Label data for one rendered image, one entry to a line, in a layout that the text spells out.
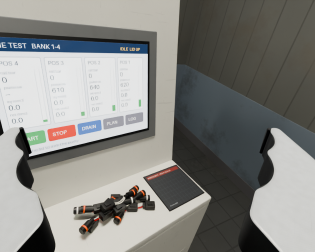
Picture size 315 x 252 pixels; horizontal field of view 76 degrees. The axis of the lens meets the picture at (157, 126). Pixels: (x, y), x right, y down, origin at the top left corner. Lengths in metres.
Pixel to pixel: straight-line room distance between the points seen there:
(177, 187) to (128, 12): 0.57
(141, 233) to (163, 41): 0.58
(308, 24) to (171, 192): 1.62
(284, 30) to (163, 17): 1.45
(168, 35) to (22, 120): 0.49
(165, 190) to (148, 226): 0.14
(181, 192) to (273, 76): 1.52
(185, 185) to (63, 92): 0.50
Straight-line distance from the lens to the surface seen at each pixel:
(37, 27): 0.56
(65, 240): 0.62
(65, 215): 0.66
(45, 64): 0.55
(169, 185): 0.75
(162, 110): 0.74
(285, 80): 1.98
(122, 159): 0.71
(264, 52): 2.11
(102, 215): 0.61
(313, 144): 1.92
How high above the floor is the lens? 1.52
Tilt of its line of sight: 30 degrees down
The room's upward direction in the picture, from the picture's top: 11 degrees clockwise
